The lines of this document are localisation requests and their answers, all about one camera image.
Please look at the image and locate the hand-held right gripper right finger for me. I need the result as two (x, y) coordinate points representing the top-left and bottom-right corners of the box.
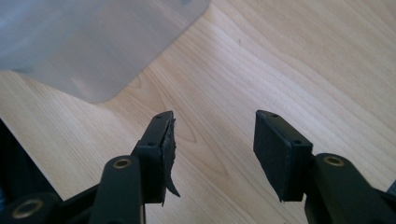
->
(252, 109), (314, 203)

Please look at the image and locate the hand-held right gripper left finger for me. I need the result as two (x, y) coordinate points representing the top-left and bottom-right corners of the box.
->
(130, 110), (181, 207)

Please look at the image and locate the translucent plastic sheet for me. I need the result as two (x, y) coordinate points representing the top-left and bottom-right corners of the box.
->
(0, 0), (212, 105)

